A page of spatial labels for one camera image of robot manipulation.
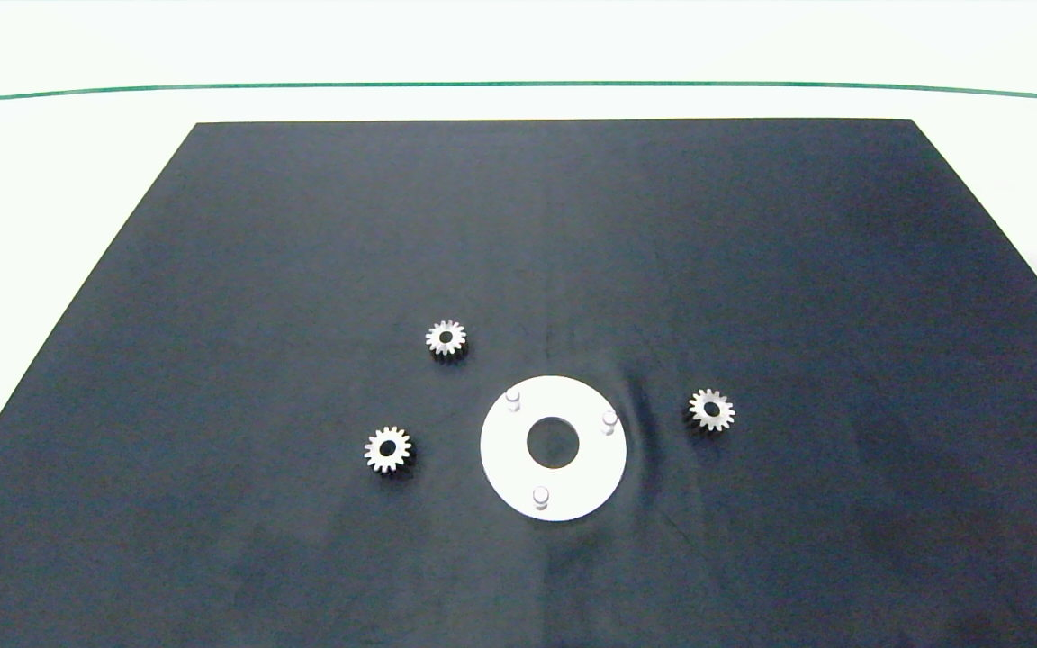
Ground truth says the small steel planetary gear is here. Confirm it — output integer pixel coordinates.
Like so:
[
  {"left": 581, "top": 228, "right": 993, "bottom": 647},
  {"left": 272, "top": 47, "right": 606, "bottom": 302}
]
[
  {"left": 688, "top": 388, "right": 736, "bottom": 433},
  {"left": 364, "top": 426, "right": 413, "bottom": 474},
  {"left": 425, "top": 319, "right": 468, "bottom": 358}
]

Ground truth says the black mat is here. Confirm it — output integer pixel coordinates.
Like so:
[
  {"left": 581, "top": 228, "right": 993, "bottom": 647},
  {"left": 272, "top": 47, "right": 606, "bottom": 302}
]
[{"left": 0, "top": 119, "right": 1037, "bottom": 648}]

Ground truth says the round white plate with pins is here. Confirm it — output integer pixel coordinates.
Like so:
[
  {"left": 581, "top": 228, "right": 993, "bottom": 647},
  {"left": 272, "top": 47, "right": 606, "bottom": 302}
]
[{"left": 480, "top": 375, "right": 628, "bottom": 523}]

